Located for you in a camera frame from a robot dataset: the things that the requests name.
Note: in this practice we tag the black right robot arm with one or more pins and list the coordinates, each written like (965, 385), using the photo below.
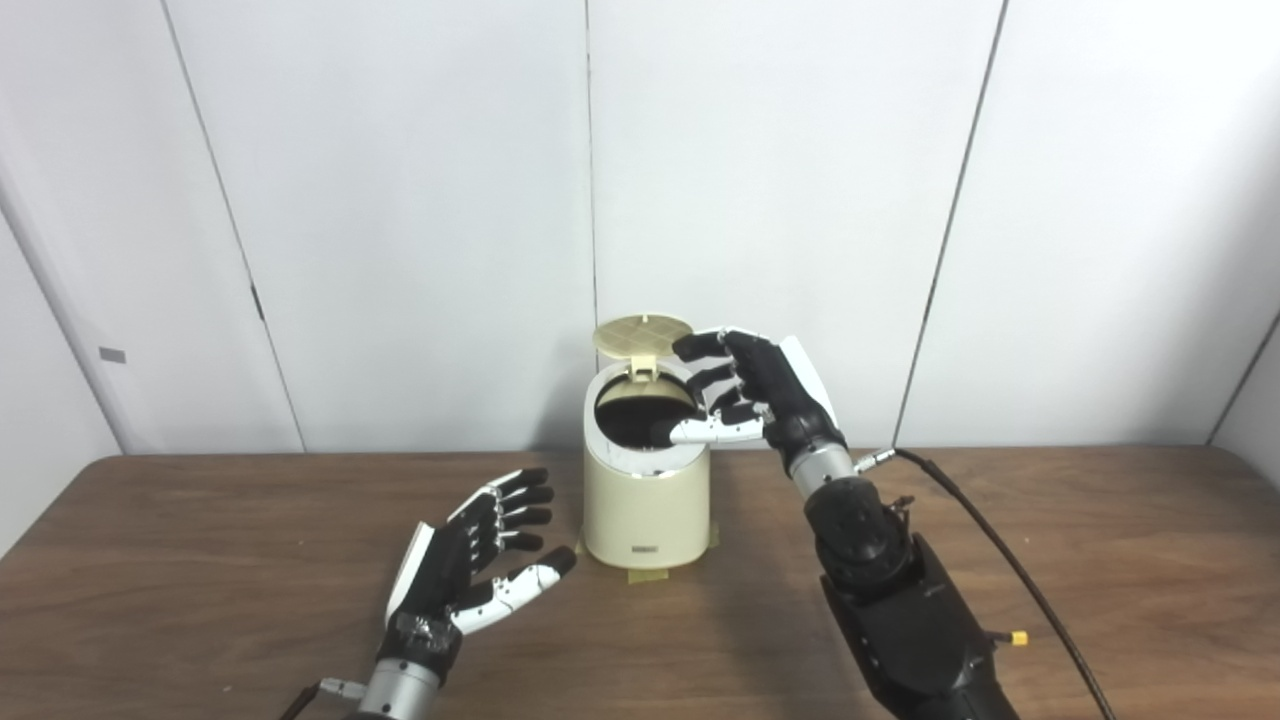
(890, 590)

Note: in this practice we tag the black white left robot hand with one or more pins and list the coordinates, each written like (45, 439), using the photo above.
(450, 570)

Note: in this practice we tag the cream-colored trash bin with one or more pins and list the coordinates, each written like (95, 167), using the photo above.
(645, 510)

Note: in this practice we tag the black wall panel hinge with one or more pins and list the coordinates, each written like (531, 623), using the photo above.
(257, 302)

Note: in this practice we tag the round cream bin lid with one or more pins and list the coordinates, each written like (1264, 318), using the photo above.
(642, 335)

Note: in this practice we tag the gray wall sticker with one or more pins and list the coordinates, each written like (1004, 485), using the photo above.
(112, 355)

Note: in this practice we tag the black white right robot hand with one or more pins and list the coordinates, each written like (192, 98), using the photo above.
(780, 390)

